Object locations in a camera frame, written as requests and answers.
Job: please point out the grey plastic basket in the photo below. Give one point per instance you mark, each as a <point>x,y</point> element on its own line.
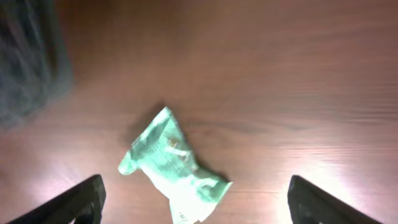
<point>35,68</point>

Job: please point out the small mint green packet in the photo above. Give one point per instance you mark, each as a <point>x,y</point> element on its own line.
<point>162,152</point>

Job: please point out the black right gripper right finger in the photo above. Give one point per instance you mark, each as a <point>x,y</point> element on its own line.
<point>309,204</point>

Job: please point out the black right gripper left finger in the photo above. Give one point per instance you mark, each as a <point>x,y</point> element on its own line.
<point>82,203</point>

